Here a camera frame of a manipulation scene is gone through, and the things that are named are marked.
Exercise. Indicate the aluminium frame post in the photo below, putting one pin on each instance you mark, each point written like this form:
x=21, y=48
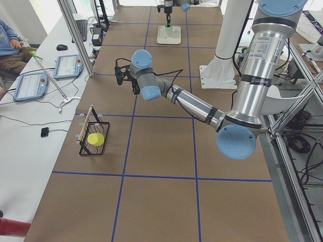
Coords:
x=71, y=24

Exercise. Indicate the black computer mouse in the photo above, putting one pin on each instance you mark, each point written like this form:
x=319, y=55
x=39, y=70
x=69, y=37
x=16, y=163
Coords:
x=61, y=47

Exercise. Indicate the red cylinder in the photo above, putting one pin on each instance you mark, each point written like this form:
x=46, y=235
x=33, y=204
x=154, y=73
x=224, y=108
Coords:
x=13, y=227

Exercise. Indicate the black keyboard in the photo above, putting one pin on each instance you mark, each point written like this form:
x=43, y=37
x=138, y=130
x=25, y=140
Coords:
x=82, y=27

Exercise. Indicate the black wire cup rack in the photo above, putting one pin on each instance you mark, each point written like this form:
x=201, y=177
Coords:
x=92, y=124

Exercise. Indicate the green cup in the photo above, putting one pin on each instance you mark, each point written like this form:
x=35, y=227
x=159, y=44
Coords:
x=169, y=30

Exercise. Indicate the yellow cup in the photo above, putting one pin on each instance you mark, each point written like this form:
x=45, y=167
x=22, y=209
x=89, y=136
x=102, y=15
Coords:
x=95, y=139

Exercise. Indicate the black power adapter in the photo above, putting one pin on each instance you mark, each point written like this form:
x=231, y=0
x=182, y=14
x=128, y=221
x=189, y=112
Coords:
x=96, y=36

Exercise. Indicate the white chair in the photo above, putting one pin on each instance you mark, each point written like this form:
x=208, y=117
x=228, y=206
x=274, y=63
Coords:
x=274, y=103

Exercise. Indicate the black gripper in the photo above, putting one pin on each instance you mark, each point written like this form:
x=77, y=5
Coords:
x=167, y=9
x=133, y=86

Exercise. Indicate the teach pendant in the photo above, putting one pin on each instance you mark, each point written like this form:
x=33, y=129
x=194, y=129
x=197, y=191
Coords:
x=68, y=66
x=31, y=86

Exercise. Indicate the beige tray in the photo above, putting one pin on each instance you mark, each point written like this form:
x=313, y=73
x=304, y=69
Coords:
x=162, y=37

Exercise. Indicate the near teach pendant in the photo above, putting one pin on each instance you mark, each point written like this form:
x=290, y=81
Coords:
x=31, y=86

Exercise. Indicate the reacher grabber stick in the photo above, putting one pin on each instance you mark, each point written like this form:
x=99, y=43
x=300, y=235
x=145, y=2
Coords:
x=66, y=99

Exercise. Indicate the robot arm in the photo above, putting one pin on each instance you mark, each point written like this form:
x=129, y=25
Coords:
x=168, y=5
x=237, y=129

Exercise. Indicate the far teach pendant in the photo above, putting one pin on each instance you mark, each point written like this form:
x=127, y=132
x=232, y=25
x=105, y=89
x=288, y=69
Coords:
x=68, y=66

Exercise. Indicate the seated person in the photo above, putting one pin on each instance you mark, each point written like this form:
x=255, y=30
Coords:
x=14, y=56

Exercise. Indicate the small black square device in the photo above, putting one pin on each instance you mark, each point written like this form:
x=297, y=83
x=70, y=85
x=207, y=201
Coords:
x=44, y=132

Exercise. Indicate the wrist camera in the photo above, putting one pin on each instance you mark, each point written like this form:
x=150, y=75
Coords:
x=159, y=7
x=122, y=74

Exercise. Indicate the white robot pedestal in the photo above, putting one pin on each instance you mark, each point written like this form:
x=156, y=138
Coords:
x=219, y=73

